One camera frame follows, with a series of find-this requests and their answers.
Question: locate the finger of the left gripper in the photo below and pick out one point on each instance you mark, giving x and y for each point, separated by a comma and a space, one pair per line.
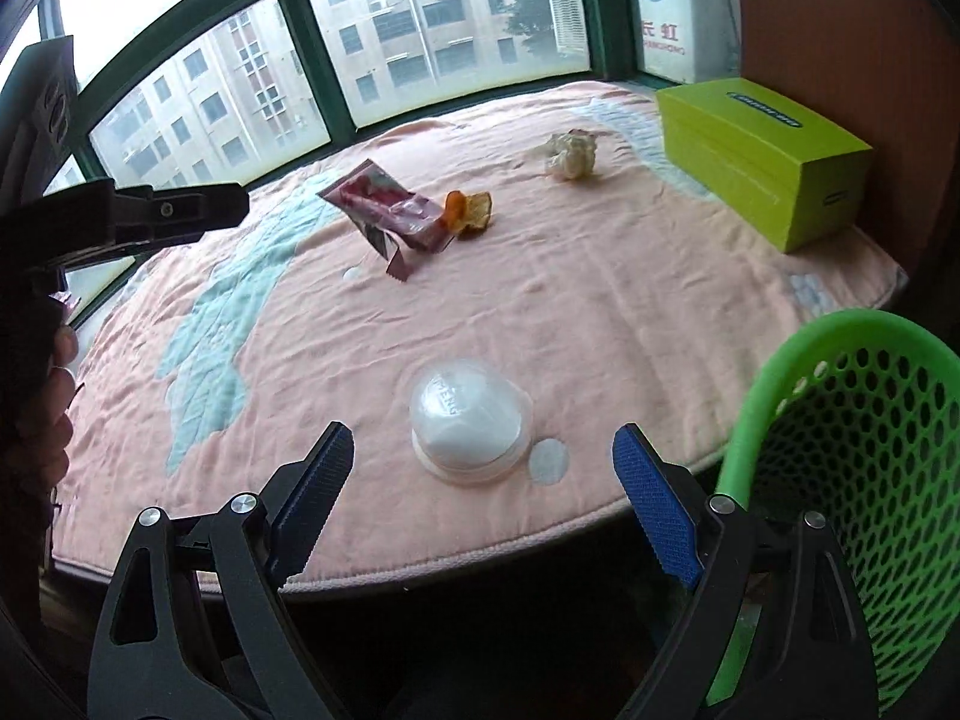
150, 213

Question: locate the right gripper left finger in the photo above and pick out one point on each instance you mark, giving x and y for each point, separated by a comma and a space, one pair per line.
193, 625

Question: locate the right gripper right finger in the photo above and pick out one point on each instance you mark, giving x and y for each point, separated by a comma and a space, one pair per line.
771, 626

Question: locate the small round sauce cup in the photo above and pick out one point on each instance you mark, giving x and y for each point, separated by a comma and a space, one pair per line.
469, 424

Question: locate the orange peel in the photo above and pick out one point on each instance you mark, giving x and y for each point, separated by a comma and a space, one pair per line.
465, 214

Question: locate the person left hand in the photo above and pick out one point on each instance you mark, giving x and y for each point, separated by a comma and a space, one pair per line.
39, 458

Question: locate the green plastic mesh wastebasket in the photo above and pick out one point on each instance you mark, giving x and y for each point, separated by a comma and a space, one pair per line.
856, 416

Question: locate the pink snack wrapper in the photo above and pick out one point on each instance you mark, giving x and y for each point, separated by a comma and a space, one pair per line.
389, 216

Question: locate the crumpled white tissue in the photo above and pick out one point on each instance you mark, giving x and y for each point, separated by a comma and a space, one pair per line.
571, 156

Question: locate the lime green cardboard box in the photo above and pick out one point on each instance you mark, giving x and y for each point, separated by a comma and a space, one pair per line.
789, 172

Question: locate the brown wooden cabinet panel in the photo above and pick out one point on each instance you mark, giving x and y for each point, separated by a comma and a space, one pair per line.
887, 70

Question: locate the green window frame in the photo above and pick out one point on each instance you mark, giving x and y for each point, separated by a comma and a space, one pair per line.
179, 91

